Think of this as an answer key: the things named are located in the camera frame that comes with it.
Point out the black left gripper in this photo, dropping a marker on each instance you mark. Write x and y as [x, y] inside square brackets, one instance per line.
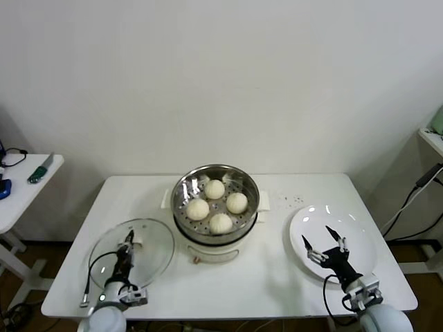
[123, 264]

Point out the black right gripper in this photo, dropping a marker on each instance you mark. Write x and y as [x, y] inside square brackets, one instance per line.
[337, 261]

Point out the round glass pot lid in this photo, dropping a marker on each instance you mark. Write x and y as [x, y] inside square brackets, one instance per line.
[155, 249]

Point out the white steamed baozi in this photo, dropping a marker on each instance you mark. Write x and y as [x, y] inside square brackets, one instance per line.
[221, 223]
[237, 202]
[214, 189]
[197, 209]

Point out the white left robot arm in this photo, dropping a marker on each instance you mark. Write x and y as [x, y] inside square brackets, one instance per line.
[107, 318]

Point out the perforated steel steamer basket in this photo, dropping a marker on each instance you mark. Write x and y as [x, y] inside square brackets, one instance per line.
[183, 193]

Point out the round white plate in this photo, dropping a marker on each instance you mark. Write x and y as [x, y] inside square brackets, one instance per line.
[311, 221]

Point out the white electric cooker pot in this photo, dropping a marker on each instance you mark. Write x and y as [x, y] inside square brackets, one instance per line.
[211, 254]

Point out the white side table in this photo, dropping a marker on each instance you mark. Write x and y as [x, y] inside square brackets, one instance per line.
[31, 193]

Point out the black power adapter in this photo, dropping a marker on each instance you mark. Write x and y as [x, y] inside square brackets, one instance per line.
[427, 176]

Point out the blue plastic object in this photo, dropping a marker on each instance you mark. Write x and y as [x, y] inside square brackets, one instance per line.
[5, 189]

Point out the white shelf rack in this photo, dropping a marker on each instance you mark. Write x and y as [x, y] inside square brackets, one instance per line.
[432, 138]

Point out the mint green appliance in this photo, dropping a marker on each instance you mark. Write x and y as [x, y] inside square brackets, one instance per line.
[439, 121]

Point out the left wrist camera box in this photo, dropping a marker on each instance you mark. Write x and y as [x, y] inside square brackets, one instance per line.
[133, 297]

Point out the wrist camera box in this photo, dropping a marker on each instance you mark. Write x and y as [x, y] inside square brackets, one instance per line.
[133, 297]
[363, 294]

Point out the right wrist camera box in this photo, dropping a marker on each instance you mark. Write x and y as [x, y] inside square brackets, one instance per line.
[363, 294]

